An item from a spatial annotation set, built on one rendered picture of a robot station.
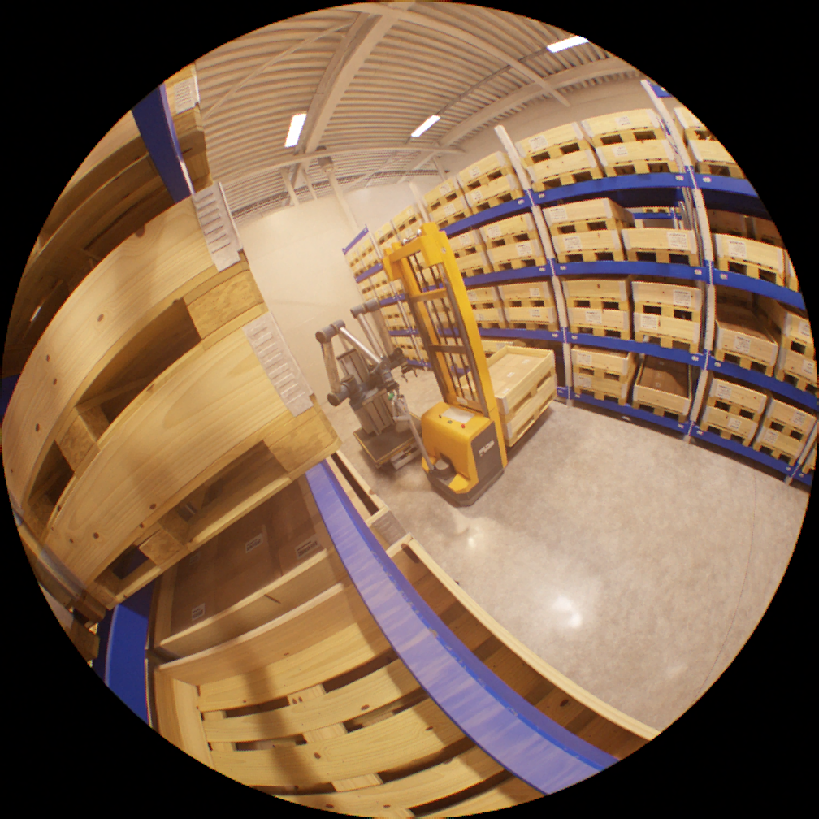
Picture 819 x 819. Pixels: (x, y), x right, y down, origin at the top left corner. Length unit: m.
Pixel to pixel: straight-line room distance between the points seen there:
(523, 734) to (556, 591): 2.20
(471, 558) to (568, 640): 1.25
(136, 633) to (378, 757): 0.85
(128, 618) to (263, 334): 1.10
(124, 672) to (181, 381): 0.96
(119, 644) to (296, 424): 1.03
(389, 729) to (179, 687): 0.85
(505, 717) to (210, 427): 0.61
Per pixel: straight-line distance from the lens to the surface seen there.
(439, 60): 7.97
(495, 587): 2.46
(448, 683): 0.29
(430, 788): 0.82
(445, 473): 2.83
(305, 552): 0.87
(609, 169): 3.10
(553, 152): 3.27
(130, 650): 1.16
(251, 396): 0.53
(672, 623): 2.72
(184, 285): 0.56
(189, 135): 0.81
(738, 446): 3.90
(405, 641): 0.30
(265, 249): 7.94
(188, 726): 1.32
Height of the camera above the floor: 2.36
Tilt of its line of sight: 28 degrees down
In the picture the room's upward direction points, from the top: 24 degrees counter-clockwise
